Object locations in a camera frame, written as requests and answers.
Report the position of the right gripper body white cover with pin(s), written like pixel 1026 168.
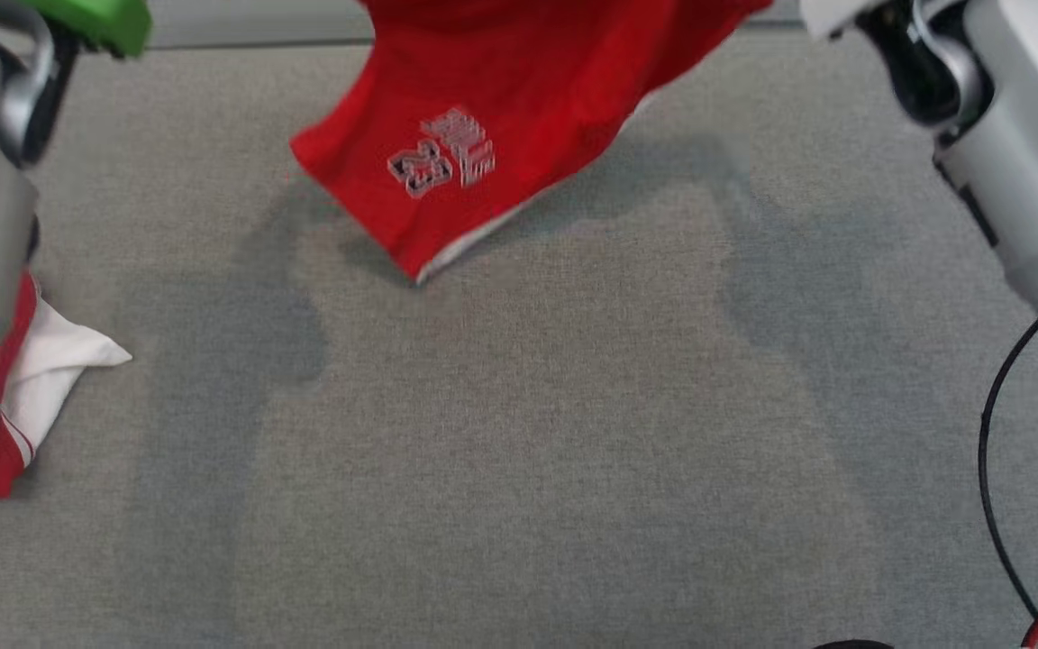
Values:
pixel 834 13

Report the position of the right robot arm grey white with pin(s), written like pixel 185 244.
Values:
pixel 1024 135

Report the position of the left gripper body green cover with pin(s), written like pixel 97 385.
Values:
pixel 95 20

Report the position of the red shorts with white stripe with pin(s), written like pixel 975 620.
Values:
pixel 501 81

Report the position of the red shirt with white sleeves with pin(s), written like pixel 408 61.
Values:
pixel 41 370

